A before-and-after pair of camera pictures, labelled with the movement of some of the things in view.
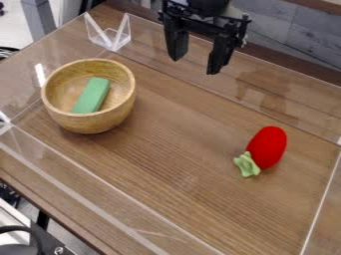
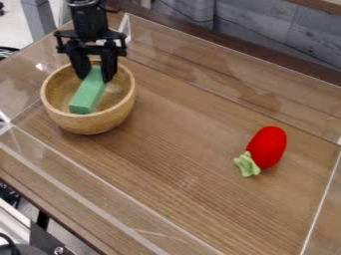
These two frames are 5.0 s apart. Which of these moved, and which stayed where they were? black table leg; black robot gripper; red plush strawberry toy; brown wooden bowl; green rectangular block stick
Moved: black robot gripper; green rectangular block stick
Stayed: red plush strawberry toy; black table leg; brown wooden bowl
